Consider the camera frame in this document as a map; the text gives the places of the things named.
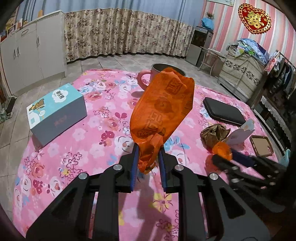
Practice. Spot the pile of folded clothes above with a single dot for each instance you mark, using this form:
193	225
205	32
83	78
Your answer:
250	47

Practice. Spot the water dispenser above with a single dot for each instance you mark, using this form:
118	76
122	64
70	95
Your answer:
201	39

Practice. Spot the white paper card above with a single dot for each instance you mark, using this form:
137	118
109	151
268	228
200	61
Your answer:
240	135

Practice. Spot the patterned covered cabinet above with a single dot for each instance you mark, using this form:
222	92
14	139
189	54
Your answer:
242	74

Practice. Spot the orange plastic bag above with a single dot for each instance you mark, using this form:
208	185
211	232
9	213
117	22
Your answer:
162	107

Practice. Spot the pink mug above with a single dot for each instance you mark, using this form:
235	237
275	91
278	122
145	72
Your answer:
155	69

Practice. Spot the orange wrapper piece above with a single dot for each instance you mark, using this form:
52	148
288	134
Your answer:
223	150

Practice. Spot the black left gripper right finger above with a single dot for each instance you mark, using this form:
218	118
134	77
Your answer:
171	172

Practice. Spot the light blue plastic basket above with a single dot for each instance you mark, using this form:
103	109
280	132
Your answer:
285	159

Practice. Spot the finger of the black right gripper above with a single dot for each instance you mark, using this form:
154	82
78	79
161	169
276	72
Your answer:
244	160
224	165

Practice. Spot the light blue tissue box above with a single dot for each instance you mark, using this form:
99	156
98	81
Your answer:
54	113

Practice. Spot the brown paper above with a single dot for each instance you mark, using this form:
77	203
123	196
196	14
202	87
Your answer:
211	135

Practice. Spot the red heart wall decoration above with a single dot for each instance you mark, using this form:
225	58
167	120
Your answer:
257	21

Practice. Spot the pink floral tablecloth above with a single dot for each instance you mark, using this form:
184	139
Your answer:
98	141

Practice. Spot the brown phone case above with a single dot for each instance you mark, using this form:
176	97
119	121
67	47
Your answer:
261	145

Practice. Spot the white cabinet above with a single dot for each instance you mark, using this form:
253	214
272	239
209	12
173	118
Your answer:
34	54

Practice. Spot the blue and floral curtain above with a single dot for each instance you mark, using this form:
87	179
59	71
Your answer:
94	28

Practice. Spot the clothes rack with clothes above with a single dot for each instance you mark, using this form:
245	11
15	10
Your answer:
276	91

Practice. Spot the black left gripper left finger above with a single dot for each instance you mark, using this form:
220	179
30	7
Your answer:
121	177

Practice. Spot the black zip case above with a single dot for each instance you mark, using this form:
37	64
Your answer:
223	112

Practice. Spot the small metal side table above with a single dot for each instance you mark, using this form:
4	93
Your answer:
210	58

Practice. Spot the blue bag on dispenser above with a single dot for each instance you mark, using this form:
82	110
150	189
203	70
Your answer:
208	23

